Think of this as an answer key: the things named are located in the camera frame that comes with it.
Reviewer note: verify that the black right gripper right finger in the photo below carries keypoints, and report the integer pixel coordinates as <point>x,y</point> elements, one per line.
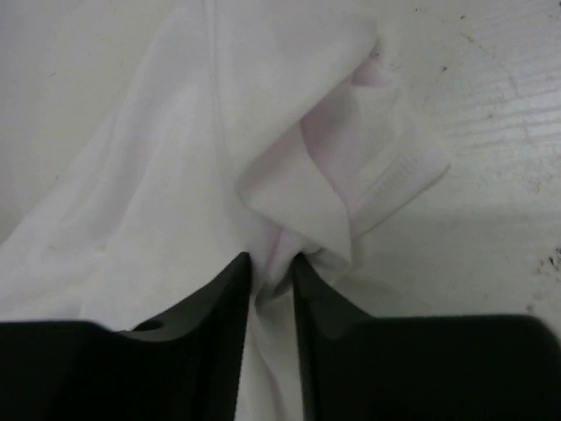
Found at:
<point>354,366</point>

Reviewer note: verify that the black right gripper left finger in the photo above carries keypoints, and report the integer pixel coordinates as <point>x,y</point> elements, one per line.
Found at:
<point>183,364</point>

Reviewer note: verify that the white tank top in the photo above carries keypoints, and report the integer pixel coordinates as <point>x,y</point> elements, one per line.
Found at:
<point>261,126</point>

